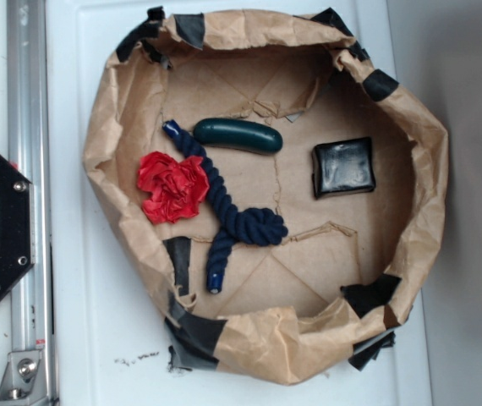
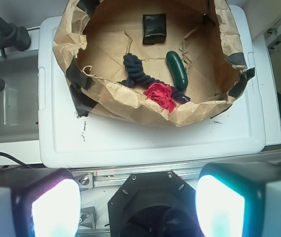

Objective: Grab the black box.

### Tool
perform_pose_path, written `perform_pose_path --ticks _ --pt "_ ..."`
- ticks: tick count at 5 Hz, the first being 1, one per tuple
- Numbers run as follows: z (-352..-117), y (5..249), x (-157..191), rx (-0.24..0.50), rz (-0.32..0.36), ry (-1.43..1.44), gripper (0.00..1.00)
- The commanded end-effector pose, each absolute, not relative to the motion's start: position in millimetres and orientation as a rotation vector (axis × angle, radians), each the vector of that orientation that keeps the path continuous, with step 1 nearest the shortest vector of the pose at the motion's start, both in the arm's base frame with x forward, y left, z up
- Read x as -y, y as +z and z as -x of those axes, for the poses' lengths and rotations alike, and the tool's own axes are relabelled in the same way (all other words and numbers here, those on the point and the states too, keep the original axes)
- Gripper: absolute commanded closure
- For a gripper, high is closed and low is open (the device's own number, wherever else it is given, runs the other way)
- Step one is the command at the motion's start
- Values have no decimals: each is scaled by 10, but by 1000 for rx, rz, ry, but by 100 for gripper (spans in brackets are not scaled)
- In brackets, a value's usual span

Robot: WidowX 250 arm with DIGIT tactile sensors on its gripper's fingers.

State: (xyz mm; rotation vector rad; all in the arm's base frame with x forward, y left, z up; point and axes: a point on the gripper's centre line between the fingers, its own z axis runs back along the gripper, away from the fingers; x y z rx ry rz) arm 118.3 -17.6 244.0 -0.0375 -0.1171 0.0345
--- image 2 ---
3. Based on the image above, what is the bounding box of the black faucet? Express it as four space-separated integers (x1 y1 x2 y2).
0 17 31 92

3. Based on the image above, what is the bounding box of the brown paper bag tray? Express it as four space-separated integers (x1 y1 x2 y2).
53 0 255 127

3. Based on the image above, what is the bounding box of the green cucumber toy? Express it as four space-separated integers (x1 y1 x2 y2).
166 51 188 91

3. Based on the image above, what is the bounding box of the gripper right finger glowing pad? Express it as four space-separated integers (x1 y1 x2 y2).
195 161 281 237

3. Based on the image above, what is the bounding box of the black box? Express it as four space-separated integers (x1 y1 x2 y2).
142 13 167 45

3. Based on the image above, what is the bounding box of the aluminium rail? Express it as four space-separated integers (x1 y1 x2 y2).
71 149 281 188

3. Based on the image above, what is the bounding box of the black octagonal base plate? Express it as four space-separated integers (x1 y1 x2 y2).
108 172 203 237

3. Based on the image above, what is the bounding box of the navy blue rope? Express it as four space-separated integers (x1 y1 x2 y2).
117 53 191 103

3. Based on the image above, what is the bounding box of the red crumpled paper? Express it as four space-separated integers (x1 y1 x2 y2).
143 82 176 114

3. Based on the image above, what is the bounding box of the white plastic board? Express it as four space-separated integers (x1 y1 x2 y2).
38 16 266 168

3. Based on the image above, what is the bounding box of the metal corner bracket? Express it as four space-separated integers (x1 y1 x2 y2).
76 173 94 190

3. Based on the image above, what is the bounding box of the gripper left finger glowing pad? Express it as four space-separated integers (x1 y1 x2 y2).
0 168 81 237

